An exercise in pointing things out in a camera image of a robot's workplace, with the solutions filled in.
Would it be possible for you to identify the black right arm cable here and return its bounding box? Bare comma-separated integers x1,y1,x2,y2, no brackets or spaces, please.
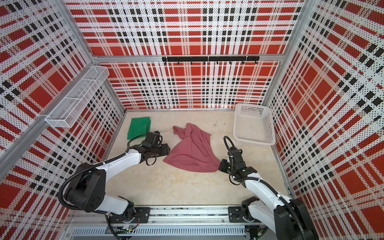
223,135,307,240

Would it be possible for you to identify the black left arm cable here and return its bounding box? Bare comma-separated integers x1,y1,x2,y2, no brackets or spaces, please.
57,133,157,211

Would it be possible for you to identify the white perforated plastic basket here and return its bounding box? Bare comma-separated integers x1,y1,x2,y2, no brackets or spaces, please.
233,104,276,146

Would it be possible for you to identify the green tank top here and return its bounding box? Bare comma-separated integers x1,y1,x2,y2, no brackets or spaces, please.
127,117,151,140

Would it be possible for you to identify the black wall hook rail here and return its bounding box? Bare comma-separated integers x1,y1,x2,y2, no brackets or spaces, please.
162,56,260,64

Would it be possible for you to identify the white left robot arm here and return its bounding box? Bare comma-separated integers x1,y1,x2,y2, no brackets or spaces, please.
58,131,171,222

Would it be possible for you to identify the maroon tank top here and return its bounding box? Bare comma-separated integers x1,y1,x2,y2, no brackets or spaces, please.
163,123,220,173

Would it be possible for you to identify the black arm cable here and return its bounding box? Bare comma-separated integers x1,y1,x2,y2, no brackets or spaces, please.
223,135,307,240
57,133,157,211

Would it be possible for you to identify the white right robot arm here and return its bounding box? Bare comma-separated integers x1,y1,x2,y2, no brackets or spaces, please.
219,147,319,240

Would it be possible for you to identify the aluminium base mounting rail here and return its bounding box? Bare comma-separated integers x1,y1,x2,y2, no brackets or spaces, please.
64,204,313,226

